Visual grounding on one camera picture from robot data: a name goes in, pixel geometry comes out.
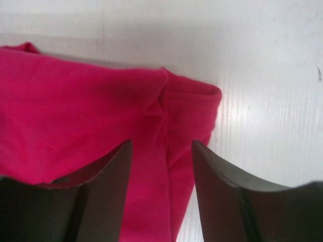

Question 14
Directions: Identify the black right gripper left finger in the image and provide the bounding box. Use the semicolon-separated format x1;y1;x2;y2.
1;140;132;241

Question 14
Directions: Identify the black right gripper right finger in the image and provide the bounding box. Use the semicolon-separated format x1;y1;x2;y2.
191;140;322;241

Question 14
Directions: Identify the magenta t shirt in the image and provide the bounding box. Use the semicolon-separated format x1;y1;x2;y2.
1;43;222;241

